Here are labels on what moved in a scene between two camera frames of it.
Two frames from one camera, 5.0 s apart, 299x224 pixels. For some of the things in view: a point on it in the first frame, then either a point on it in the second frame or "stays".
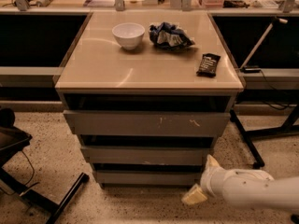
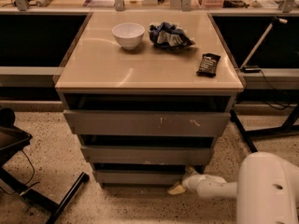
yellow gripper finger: x=211 y=161 → x=192 y=172
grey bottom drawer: x=148 y=176 stays
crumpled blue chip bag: x=170 y=35 stays
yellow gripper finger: x=195 y=195 → x=177 y=189
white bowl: x=128 y=35 stays
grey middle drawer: x=147 y=155 stays
